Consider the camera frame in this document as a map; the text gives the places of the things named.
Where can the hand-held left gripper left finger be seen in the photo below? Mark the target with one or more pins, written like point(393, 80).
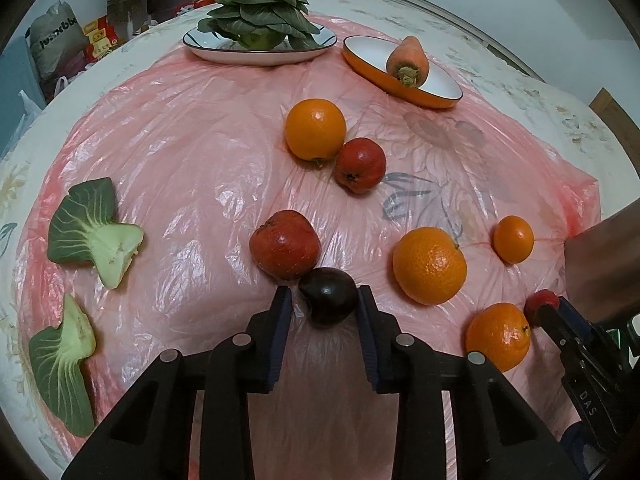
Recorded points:
point(281, 340)

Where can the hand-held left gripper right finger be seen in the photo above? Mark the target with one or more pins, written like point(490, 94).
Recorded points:
point(369, 340)

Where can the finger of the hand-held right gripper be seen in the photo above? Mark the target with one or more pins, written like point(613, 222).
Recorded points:
point(560, 332)
point(575, 317)

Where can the small red fruit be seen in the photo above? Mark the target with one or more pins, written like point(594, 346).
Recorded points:
point(539, 304)

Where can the dark purple plum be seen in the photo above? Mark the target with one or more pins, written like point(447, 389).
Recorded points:
point(328, 304)

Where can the medium orange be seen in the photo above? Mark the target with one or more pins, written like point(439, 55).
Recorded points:
point(498, 336)

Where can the large red apple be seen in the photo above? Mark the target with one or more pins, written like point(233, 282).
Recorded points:
point(285, 245)

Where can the large orange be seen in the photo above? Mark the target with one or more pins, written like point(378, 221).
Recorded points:
point(315, 129)
point(429, 265)

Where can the round red fruit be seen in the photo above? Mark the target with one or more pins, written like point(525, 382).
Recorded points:
point(360, 165)

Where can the small tangerine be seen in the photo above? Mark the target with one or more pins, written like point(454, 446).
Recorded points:
point(513, 239)

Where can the pink plastic sheet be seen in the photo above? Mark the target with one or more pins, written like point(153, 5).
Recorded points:
point(200, 170)

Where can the wooden headboard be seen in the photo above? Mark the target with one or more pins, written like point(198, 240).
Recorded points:
point(617, 117)

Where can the halved bok choy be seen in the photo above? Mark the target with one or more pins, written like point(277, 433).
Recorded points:
point(95, 232)
point(62, 365)

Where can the floral bedspread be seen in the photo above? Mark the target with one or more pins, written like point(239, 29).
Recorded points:
point(500, 50)

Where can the carrot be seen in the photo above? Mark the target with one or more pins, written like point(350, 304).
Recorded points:
point(409, 62)

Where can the orange oval dish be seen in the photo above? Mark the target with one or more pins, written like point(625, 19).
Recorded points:
point(370, 55)

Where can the white oval plate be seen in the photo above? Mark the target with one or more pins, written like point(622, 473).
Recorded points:
point(210, 51)

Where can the whole bok choy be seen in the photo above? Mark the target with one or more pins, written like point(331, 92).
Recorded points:
point(260, 17)

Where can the white plastic bag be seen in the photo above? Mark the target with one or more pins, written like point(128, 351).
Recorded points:
point(25, 107)

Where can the yellow red packet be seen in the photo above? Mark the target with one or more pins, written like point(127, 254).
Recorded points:
point(102, 35)

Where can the grey shopping bag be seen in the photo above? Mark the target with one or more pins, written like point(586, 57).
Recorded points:
point(52, 37)

